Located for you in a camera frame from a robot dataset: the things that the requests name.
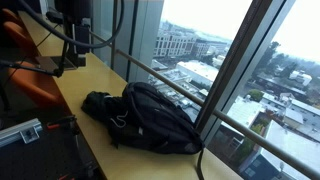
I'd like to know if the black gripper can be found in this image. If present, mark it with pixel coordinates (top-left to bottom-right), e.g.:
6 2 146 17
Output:
54 0 93 55

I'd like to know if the dark green clothing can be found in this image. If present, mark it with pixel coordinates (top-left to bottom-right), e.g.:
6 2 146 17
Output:
80 91 116 124

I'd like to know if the black North Face backpack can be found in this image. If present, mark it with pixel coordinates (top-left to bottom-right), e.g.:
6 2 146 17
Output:
106 81 205 180

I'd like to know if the dark open laptop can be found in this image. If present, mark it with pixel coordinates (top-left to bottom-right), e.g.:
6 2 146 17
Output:
35 53 88 72

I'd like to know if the small orange chair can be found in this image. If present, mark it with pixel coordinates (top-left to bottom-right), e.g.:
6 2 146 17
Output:
2 20 38 58

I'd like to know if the dark window mullion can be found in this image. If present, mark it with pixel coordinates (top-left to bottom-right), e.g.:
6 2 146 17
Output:
194 0 296 145

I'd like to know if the grey metal window handrail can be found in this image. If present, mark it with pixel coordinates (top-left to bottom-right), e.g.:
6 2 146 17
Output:
89 30 320 180

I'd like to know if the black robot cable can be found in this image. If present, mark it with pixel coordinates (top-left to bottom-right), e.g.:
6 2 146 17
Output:
18 0 125 50

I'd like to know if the black stereo camera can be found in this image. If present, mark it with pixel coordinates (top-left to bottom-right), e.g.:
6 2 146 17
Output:
45 9 65 25

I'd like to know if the black articulated camera stand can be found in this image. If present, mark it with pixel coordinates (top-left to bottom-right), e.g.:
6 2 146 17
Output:
0 24 71 79

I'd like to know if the red-handled black clamp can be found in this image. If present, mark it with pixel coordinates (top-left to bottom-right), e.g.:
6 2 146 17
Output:
45 114 78 135

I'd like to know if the aluminium extrusion rail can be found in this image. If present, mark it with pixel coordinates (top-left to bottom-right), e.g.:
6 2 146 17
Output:
0 117 44 148

